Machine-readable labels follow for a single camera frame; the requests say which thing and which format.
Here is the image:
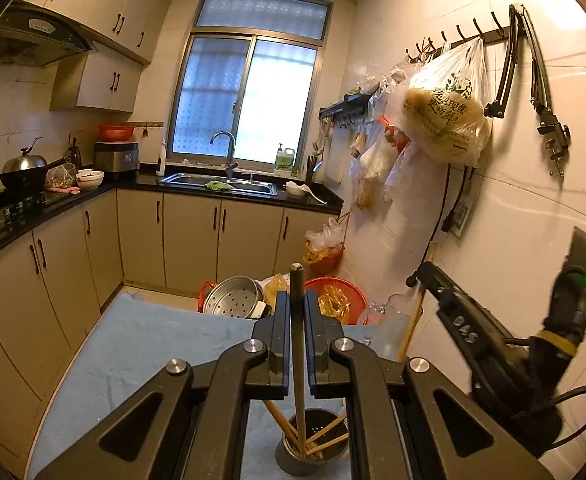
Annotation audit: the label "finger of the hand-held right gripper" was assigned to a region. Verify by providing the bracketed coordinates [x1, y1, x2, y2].
[405, 261, 512, 386]

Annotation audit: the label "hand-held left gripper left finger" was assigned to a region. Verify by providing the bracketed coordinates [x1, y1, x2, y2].
[35, 290, 294, 480]

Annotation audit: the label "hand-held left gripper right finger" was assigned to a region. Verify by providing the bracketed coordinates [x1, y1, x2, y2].
[304, 290, 554, 480]

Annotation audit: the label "single light chopstick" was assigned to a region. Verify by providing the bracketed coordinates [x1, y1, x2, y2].
[397, 241, 438, 363]

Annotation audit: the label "single dark chopstick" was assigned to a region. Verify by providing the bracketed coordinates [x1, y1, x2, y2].
[289, 263, 310, 456]

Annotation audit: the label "group of wooden chopsticks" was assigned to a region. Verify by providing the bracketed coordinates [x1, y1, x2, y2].
[263, 400, 348, 458]

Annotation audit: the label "black cylindrical chopstick holder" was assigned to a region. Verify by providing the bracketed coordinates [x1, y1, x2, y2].
[274, 407, 350, 478]

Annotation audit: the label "yellow plastic bag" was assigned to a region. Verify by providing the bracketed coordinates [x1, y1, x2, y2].
[263, 274, 291, 311]

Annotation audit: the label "clear glass pitcher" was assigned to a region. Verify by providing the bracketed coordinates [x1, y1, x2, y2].
[358, 294, 424, 361]

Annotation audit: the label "red plastic basket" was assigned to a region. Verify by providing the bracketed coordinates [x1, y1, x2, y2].
[304, 276, 368, 326]

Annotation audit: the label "steel steamer pot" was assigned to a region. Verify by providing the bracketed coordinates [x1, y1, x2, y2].
[203, 276, 266, 318]

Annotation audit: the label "orange bin with bag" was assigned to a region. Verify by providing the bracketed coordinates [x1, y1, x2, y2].
[305, 217, 348, 276]

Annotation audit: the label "blue towel tablecloth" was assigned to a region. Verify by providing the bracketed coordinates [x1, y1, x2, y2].
[25, 292, 408, 480]

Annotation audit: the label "beige lower kitchen cabinets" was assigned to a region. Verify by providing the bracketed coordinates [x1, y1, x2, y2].
[0, 187, 344, 461]

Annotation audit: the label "beige kitchen cabinets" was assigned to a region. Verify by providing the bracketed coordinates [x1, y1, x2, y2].
[15, 0, 178, 66]
[0, 187, 344, 461]

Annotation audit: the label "white bowl with spoon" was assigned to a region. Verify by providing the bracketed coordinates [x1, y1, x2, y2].
[286, 181, 328, 205]

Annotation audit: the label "clear hanging plastic bags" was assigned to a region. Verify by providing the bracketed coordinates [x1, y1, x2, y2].
[348, 67, 424, 211]

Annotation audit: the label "dark utensil cup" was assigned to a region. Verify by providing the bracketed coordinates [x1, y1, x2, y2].
[306, 155, 326, 185]

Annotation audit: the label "stainless steel sink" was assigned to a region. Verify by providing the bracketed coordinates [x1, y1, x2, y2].
[160, 172, 278, 197]

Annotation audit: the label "green detergent bottle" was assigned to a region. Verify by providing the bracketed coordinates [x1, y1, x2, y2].
[274, 143, 296, 171]

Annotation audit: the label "yellowish hanging plastic bag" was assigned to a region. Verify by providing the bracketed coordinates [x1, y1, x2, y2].
[403, 37, 494, 168]

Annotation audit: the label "chrome sink faucet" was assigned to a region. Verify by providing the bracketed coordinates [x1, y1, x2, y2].
[210, 131, 238, 183]

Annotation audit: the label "black kitchen countertop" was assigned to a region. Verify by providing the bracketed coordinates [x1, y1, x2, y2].
[0, 172, 344, 271]

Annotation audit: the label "stainless steel countertop appliance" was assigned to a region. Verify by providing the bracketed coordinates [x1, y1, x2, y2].
[93, 141, 140, 173]

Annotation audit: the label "kitchen window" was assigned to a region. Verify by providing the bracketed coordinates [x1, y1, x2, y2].
[165, 0, 334, 171]

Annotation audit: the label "red plastic basin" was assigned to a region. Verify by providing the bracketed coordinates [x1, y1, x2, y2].
[98, 125, 136, 142]

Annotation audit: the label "plastic bag with food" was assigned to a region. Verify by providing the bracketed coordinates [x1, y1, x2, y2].
[45, 164, 81, 193]

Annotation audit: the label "gas stove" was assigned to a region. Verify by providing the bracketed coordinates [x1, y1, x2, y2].
[0, 195, 48, 236]

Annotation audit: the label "black wok with lid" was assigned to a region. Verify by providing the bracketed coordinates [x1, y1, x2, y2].
[0, 137, 68, 191]

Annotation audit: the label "beige upper kitchen cabinets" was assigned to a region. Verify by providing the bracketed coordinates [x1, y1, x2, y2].
[15, 0, 178, 66]

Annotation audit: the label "black range hood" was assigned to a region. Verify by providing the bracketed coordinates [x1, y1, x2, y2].
[0, 0, 98, 68]

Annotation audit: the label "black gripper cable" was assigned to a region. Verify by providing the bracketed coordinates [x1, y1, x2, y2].
[510, 384, 586, 453]

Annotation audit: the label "wall socket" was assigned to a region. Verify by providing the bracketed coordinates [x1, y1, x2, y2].
[450, 200, 472, 238]

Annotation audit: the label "black power cable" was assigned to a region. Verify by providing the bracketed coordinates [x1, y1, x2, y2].
[408, 165, 474, 286]

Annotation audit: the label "black wall shelf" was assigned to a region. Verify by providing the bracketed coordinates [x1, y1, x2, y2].
[319, 94, 378, 128]

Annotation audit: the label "black wall hook rack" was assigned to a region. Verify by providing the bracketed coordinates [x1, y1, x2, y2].
[405, 12, 514, 63]

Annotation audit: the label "small beige wall cabinet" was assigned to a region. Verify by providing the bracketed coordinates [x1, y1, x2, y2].
[50, 52, 141, 113]

